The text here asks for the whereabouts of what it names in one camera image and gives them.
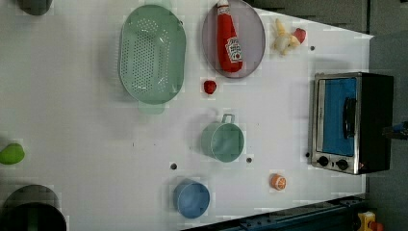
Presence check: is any green plastic object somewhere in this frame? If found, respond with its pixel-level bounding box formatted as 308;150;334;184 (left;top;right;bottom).
0;143;25;165

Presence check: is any grey round plate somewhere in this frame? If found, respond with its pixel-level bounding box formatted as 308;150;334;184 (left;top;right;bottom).
201;0;266;79

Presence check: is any red ketchup bottle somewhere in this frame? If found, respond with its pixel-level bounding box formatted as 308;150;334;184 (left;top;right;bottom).
217;0;243;73

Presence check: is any green mug with handle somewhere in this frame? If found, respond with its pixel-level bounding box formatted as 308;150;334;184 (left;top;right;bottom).
200;114;244;163

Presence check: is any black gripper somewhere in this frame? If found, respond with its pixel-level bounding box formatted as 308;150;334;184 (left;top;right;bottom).
382;121;408;140

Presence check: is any toy orange half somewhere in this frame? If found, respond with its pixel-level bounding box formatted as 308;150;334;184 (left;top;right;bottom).
270;174;287;191

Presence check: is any black cylinder post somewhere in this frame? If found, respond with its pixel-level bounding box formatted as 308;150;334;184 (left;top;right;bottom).
1;185;67;231
17;0;53;15

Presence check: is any large red toy strawberry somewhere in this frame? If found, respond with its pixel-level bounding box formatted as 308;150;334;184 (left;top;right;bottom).
293;28;307;43

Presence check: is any black cylinder post lower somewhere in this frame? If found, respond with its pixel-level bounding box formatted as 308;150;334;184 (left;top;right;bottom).
1;185;67;231

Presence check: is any black toaster oven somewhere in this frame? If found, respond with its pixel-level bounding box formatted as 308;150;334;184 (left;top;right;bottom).
311;72;394;175

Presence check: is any black cylinder post upper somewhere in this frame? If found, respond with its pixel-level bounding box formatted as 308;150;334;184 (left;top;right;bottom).
17;0;53;15

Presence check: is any green plastic colander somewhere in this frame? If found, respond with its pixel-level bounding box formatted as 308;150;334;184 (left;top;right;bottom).
118;4;187;115

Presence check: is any blue cup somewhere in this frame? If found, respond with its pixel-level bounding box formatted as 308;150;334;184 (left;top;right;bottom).
173;178;211;218

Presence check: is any small red toy strawberry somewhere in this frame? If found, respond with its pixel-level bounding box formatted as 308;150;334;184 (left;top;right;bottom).
204;80;217;94

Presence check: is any peeled toy banana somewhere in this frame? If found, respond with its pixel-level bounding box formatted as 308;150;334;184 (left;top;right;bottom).
272;19;300;56

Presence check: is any yellow red clamp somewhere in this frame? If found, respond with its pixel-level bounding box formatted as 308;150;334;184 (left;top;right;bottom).
358;211;384;231

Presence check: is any dark blue table frame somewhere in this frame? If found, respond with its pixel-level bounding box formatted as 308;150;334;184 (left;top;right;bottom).
183;196;368;231

